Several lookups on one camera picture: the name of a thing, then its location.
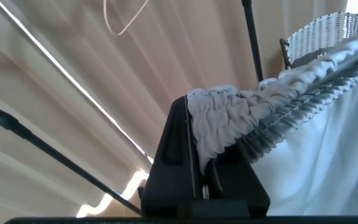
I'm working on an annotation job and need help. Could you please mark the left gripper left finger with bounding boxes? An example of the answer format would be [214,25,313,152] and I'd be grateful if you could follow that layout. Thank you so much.
[140,95,198,218]

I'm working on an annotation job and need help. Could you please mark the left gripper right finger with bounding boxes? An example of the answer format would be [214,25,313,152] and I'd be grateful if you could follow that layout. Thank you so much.
[202,141,270,218]

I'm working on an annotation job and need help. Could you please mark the pale grey shorts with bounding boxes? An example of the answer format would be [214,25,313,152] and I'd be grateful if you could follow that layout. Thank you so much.
[186,17,358,216]

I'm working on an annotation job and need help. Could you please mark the black clothes rack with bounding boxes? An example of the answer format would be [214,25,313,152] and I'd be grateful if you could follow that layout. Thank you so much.
[0,0,264,215]

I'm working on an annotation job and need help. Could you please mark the white laundry basket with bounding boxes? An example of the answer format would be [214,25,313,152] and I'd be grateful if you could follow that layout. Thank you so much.
[279,11,358,70]

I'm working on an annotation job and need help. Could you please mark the beige curtain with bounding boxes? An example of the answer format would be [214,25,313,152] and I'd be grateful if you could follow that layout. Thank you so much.
[0,0,349,218]

